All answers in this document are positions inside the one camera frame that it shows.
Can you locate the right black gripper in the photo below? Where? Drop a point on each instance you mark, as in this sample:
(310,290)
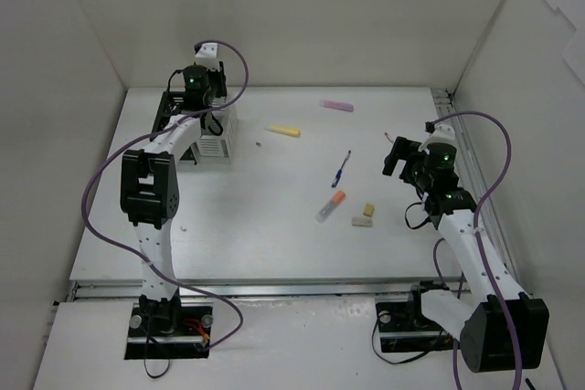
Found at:
(401,158)

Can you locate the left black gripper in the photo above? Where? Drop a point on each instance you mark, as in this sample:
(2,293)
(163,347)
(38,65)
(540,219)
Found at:
(164,110)

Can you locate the blue pen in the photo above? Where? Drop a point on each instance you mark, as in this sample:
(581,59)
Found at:
(340,170)

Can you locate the pink highlighter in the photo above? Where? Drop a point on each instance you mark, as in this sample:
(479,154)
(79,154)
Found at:
(337,105)

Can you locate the orange highlighter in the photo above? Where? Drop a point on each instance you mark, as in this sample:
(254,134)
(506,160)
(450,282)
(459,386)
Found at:
(330,206)

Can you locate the yellow highlighter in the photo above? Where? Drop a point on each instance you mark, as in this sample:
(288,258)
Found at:
(283,130)

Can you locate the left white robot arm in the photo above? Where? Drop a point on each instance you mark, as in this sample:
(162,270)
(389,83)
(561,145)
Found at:
(149,185)

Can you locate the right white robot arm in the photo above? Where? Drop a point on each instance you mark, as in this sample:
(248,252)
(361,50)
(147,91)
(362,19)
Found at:
(504,328)

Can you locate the black slotted container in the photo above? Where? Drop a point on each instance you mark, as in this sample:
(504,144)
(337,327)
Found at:
(171,104)

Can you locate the white slotted container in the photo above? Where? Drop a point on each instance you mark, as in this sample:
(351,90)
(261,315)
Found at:
(218,138)

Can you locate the yellow eraser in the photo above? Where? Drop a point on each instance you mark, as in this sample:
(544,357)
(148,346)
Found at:
(368,210)

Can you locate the white eraser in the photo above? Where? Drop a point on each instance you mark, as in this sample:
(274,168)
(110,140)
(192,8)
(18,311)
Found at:
(361,221)

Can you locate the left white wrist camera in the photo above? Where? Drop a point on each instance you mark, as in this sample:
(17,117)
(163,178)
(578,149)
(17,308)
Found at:
(206,54)

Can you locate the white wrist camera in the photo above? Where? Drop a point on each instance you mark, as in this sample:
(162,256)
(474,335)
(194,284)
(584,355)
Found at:
(206,54)
(438,133)

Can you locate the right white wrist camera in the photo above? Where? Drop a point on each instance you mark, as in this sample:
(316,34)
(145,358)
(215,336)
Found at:
(438,133)

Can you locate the aluminium rail right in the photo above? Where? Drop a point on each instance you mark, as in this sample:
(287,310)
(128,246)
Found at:
(469,170)

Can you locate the aluminium rail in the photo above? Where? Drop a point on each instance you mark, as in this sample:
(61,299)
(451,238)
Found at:
(121,289)
(469,170)

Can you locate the aluminium rail front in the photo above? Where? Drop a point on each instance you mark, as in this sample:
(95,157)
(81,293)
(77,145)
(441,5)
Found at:
(121,289)

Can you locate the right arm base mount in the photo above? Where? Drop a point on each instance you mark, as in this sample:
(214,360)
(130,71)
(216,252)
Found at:
(401,328)

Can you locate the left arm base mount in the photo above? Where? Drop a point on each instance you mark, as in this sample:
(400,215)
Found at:
(187,337)

